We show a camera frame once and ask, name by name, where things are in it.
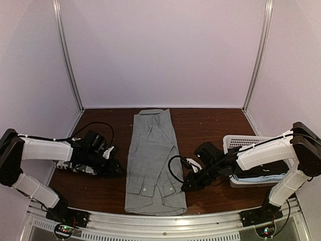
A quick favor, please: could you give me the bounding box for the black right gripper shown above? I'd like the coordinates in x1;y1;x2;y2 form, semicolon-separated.
181;162;221;192

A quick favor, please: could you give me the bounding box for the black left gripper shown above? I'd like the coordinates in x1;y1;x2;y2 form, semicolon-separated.
85;151;126;179

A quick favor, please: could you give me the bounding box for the grey long sleeve shirt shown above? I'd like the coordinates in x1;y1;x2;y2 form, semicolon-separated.
124;109;187;216

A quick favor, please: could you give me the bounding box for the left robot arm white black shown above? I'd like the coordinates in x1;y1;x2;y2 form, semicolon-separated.
1;129;125;223

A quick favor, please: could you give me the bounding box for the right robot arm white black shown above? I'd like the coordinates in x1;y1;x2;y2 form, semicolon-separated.
182;122;320;222

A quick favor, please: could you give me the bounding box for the black white plaid folded shirt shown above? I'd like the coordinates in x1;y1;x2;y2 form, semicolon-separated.
54;137;101;176

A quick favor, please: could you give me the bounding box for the white plastic laundry basket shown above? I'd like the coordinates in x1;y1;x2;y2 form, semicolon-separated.
223;135;294;188

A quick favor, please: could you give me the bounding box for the left circuit board with LEDs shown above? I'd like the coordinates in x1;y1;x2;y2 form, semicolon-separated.
54;223;75;239

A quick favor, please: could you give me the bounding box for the circuit board with leds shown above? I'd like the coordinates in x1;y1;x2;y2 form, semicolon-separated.
255;224;276;238
54;223;75;239

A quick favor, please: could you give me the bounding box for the light blue shirt in basket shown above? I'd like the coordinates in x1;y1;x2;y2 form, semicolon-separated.
230;174;285;185

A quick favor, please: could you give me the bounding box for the right circuit board with LEDs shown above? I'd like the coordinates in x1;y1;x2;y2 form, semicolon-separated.
255;224;276;238

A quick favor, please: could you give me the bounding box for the black shirt in basket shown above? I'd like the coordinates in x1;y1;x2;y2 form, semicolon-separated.
235;161;289;179

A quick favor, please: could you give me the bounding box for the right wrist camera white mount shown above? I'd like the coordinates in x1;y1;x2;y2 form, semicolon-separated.
182;157;202;173

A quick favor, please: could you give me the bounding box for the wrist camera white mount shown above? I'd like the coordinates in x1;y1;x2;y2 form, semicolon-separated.
182;157;202;173
102;146;119;159

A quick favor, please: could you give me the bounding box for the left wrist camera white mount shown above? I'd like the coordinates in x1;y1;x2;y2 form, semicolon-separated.
102;146;119;159

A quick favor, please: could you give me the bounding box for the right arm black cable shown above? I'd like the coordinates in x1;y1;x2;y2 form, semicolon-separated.
167;155;188;184

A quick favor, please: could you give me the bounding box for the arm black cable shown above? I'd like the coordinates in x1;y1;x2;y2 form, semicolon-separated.
167;155;188;184
66;122;115;149

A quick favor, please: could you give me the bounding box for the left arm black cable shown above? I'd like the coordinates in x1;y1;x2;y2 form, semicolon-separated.
66;122;115;149

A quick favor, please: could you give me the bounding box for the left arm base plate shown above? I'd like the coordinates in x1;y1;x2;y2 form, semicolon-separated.
46;206;89;228

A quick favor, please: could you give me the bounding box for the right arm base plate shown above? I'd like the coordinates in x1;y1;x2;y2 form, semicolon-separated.
240;203;283;227

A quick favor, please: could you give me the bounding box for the front aluminium rail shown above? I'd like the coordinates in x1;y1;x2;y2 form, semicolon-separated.
18;197;312;240

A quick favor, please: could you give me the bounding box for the left aluminium frame post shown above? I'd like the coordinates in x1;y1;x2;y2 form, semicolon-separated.
53;0;84;112

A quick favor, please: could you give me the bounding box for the aluminium frame post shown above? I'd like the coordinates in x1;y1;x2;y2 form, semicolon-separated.
242;0;274;112
53;0;84;112

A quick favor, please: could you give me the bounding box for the right aluminium frame post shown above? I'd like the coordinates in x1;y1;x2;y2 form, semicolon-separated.
242;0;274;112

